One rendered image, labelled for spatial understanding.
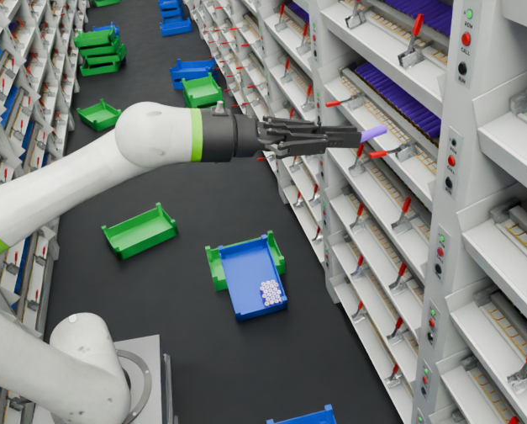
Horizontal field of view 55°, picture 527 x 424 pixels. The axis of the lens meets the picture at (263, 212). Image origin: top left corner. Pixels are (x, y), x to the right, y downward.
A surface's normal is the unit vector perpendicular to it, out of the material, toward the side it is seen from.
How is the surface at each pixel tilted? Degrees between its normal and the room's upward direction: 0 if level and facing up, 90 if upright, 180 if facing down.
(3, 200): 37
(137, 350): 4
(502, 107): 90
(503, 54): 90
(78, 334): 6
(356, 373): 0
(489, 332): 17
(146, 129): 56
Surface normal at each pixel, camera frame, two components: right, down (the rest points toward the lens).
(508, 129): -0.40, -0.69
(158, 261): -0.11, -0.80
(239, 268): -0.03, -0.56
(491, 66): 0.24, 0.56
